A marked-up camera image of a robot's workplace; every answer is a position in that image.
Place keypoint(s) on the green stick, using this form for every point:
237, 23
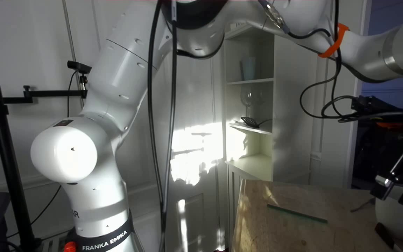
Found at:
297, 213

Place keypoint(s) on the clear wine glass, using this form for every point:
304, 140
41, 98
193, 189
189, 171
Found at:
252, 98

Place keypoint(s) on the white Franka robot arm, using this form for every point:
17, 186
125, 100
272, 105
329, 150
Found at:
112, 93

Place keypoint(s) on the black orange wrist camera mount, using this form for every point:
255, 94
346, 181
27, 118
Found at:
374, 107

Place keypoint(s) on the light blue cup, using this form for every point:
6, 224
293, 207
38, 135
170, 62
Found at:
248, 67

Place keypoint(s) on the small black camera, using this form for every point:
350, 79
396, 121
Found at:
79, 66

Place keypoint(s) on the white round object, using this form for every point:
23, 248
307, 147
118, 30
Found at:
398, 221

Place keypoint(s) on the white shelf cabinet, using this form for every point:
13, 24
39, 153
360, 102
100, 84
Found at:
294, 116

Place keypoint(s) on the red emergency button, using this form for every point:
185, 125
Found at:
69, 245

